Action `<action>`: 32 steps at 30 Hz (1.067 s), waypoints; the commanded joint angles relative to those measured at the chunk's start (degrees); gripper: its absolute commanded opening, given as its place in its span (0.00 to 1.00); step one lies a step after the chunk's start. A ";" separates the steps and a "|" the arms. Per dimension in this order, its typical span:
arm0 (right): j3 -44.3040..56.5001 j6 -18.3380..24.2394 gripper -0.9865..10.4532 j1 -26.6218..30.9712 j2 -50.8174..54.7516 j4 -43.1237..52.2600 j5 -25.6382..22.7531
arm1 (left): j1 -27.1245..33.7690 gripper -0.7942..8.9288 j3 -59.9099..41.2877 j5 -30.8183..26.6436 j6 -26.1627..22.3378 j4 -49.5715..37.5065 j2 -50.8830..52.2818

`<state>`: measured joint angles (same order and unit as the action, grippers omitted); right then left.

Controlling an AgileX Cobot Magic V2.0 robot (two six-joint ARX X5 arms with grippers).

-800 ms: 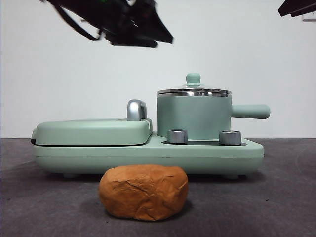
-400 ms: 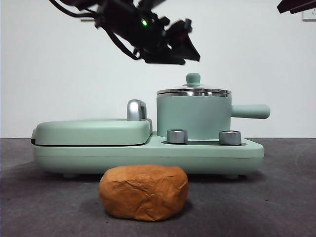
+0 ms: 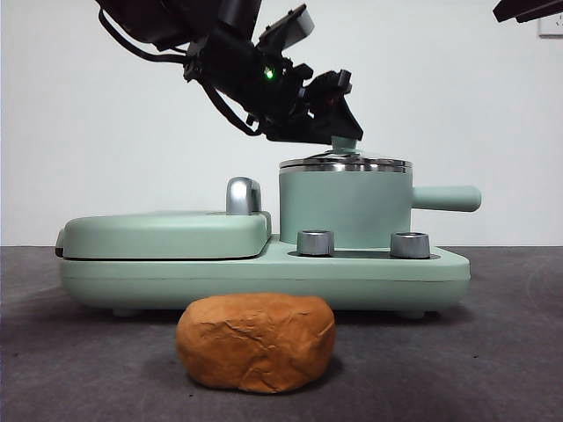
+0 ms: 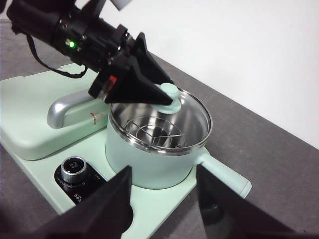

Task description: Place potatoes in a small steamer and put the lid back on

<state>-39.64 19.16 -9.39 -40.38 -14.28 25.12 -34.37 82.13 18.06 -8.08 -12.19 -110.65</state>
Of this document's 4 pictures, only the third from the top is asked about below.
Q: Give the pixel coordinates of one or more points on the glass pot lid green knob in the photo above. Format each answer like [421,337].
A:
[345,145]

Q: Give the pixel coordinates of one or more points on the silver control knob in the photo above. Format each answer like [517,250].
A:
[410,246]
[315,244]

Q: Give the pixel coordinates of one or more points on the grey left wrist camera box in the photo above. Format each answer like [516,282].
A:
[300,22]

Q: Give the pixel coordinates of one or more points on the white wall socket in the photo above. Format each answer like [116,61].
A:
[550,28]

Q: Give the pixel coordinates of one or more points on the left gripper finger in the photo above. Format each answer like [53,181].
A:
[334,127]

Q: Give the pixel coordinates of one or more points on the mint green breakfast maker base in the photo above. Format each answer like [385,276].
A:
[264,281]

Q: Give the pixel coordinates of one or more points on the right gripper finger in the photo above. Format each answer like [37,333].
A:
[528,9]

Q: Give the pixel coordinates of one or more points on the brown potato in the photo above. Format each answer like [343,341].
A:
[257,343]

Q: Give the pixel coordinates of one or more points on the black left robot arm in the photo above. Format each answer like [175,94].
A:
[228,57]

